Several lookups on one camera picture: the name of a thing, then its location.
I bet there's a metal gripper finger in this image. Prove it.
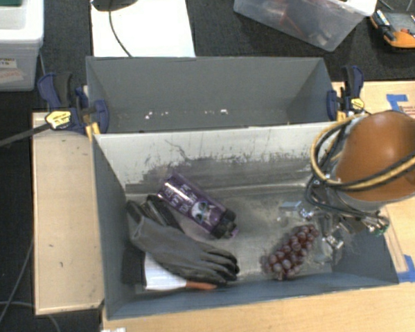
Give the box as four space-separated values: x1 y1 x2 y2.
277 199 317 227
312 233 346 265

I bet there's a pale wood board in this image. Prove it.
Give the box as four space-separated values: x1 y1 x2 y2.
24 109 107 316

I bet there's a red toy grape bunch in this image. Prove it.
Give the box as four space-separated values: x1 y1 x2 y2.
258 222 323 283

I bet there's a grey work glove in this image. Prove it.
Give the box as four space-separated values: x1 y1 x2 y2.
125 193 242 292

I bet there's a grey metal bin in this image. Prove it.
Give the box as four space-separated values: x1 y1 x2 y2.
85 40 401 322

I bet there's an orange pen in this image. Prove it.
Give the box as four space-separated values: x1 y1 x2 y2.
184 279 219 292

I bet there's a purple spray can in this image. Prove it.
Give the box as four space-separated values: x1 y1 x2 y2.
154 170 240 243

